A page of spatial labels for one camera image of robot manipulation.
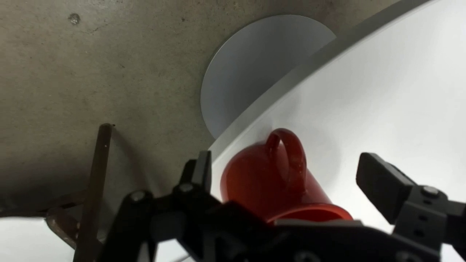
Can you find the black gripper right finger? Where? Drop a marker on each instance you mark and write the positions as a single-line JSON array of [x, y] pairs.
[[413, 208]]

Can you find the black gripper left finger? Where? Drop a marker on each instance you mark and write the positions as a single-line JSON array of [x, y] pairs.
[[205, 219]]

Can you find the red plastic cup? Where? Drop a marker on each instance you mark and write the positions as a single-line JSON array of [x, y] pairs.
[[272, 187]]

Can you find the dark metal stand leg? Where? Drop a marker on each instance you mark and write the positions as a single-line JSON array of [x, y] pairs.
[[96, 194]]

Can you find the round white table base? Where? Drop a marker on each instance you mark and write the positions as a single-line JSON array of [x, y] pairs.
[[253, 67]]

